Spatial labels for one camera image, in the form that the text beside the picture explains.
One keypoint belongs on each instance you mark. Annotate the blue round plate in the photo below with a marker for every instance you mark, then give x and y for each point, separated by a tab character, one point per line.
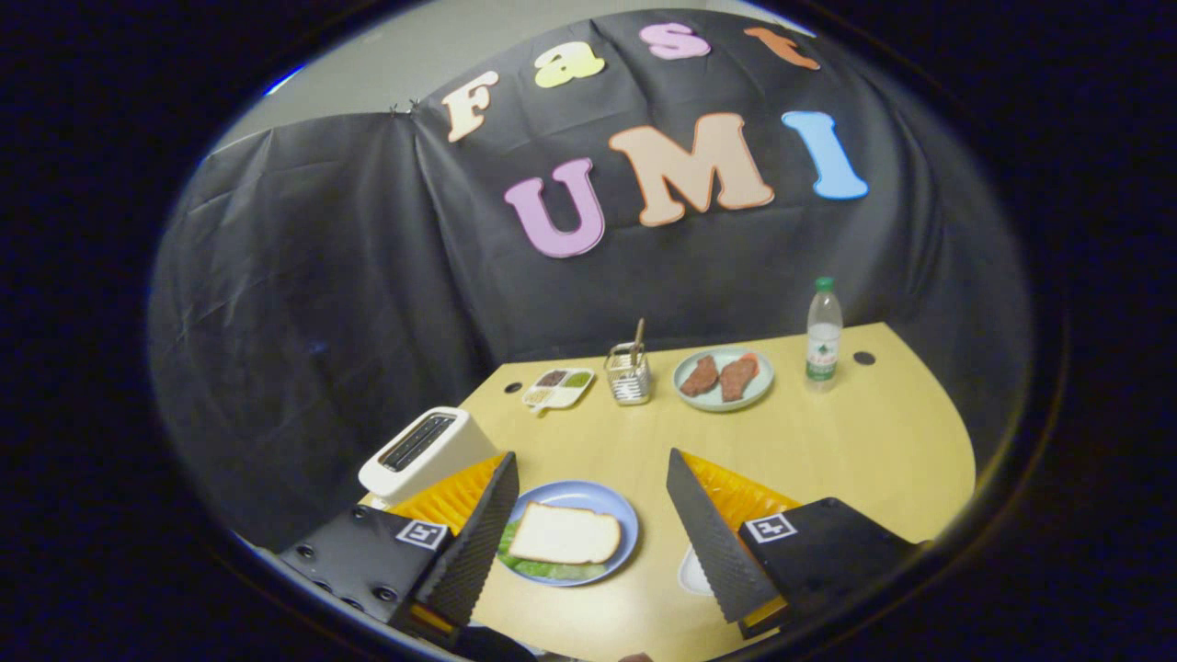
598	501

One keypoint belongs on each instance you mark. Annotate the white toaster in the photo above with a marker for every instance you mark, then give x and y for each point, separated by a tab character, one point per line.
451	460

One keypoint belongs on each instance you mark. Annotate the black backdrop cloth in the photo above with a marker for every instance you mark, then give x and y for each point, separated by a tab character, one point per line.
322	322

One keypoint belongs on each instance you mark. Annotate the plain bread slice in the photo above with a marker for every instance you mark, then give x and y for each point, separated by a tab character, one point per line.
565	535

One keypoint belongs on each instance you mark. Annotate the pale green plate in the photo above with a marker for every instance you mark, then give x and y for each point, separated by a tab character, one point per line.
708	403

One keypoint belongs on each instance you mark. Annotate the brown meat patty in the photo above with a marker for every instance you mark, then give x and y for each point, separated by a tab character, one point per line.
699	377
738	377

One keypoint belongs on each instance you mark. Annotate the white oval plate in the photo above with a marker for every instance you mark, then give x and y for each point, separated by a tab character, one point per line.
691	575

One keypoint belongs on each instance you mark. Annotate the clear water bottle green cap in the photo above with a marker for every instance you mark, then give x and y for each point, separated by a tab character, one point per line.
824	349

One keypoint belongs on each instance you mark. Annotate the green lettuce leaf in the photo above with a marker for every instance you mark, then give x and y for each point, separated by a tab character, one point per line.
552	571

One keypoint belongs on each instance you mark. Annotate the white divided bean dish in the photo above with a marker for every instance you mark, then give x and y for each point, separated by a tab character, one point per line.
563	393

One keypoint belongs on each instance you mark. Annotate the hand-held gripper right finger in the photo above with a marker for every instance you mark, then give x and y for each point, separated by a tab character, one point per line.
708	547

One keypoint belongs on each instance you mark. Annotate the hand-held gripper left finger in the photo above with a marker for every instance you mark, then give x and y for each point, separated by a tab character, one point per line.
478	552

